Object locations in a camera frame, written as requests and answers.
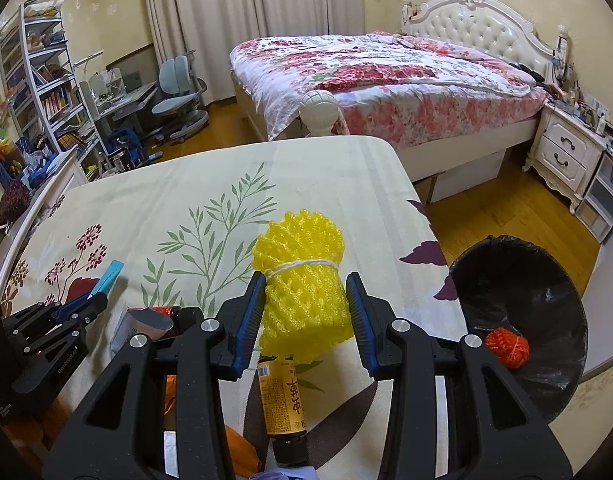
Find yellow foam fruit net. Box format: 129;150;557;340
251;210;354;363

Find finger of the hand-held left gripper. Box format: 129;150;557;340
59;260;125;318
51;292;110;333

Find beige curtains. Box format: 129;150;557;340
141;0;364;63

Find pink floral quilt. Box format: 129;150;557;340
230;31;547;148

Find blue plastic basket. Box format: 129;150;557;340
0;140;37;188

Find grey-blue desk chair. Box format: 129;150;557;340
151;50;210;141

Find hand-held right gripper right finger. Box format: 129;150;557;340
345;271;573;480

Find waste bin with black liner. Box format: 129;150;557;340
449;235;607;423

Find white box under bed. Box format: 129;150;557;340
429;152;507;204

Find white bed frame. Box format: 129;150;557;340
230;0;557;201

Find orange foam net ball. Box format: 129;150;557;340
485;327;530;371

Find brown bottle with yellow label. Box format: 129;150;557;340
256;352;309;468

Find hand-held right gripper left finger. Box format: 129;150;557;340
44;271;268;480

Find dark red knitted cloth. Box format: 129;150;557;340
0;180;32;235

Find red can with black cap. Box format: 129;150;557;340
126;305;205;346

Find plastic drawer unit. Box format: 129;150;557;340
576;152;613;243

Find leaf and flower printed blanket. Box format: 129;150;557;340
0;136;462;480

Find clutter of bottles on nightstand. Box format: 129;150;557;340
551;60;613;136

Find grey bookshelf with books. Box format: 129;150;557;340
0;2;110;181

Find desk lamp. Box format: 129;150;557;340
74;50;106;70

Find grey study desk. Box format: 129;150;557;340
84;82;160;142

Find orange plastic bag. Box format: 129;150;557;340
161;374;263;480

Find white nightstand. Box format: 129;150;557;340
523;102;609;213

